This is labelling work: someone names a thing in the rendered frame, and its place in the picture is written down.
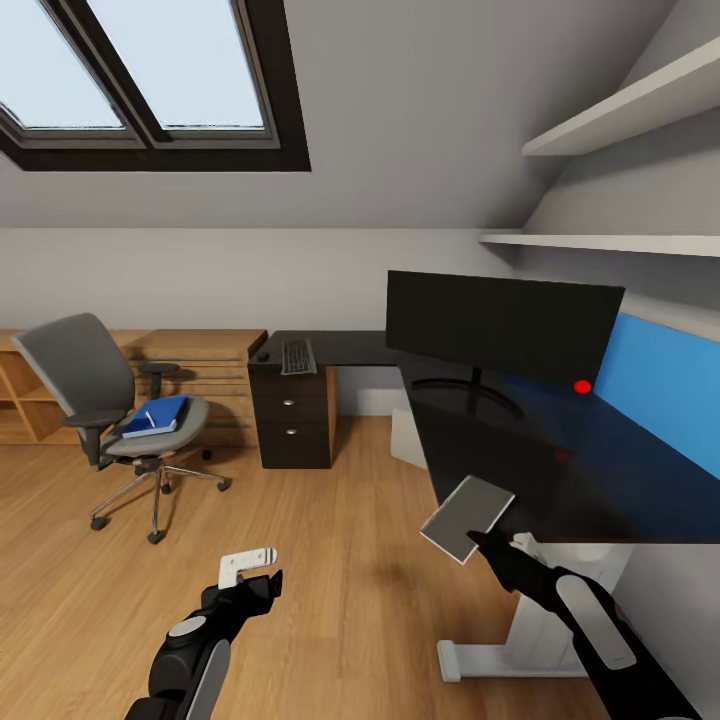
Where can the notebook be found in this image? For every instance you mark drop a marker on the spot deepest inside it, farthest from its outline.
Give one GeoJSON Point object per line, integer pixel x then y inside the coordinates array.
{"type": "Point", "coordinates": [474, 505]}

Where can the keyboard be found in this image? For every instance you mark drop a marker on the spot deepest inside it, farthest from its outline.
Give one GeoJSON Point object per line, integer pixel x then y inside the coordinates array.
{"type": "Point", "coordinates": [298, 357]}

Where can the monitor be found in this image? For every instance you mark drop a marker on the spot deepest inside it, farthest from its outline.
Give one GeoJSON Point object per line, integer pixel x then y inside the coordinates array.
{"type": "Point", "coordinates": [550, 332]}

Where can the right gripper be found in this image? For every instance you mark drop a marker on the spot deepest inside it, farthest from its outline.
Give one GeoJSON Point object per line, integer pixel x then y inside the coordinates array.
{"type": "Point", "coordinates": [505, 560]}

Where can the swivel chair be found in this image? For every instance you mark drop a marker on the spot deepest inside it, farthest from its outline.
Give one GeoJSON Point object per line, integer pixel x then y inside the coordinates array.
{"type": "Point", "coordinates": [86, 372]}

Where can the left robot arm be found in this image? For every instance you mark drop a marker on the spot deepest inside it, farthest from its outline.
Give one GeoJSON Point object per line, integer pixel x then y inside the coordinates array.
{"type": "Point", "coordinates": [190, 667]}

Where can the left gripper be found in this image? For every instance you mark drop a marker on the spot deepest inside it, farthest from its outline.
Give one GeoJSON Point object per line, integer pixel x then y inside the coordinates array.
{"type": "Point", "coordinates": [253, 597]}

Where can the folder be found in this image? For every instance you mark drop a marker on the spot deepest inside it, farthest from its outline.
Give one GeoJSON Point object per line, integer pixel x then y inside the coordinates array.
{"type": "Point", "coordinates": [157, 416]}

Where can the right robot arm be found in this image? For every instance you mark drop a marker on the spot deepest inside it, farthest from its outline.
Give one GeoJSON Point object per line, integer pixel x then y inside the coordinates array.
{"type": "Point", "coordinates": [630, 682]}

